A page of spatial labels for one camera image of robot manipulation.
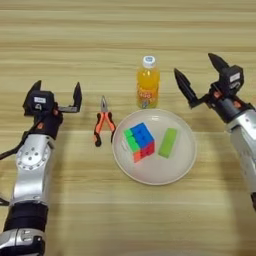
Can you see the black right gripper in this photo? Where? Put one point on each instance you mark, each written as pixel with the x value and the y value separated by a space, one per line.
pixel 230 106

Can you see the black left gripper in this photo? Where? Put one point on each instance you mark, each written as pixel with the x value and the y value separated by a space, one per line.
pixel 50 125

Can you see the orange juice bottle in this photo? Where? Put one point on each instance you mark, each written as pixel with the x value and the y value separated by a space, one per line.
pixel 147 86

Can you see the multicolour puzzle cube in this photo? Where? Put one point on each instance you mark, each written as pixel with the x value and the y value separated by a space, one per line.
pixel 141 140

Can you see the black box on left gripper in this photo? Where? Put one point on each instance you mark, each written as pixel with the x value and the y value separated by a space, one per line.
pixel 40 101

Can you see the orange black pliers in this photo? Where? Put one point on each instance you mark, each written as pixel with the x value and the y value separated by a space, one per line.
pixel 101 123

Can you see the green rectangular block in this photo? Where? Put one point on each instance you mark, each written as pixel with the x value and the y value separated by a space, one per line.
pixel 167 143

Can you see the white round plate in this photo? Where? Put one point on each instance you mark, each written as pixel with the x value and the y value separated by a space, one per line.
pixel 156 171

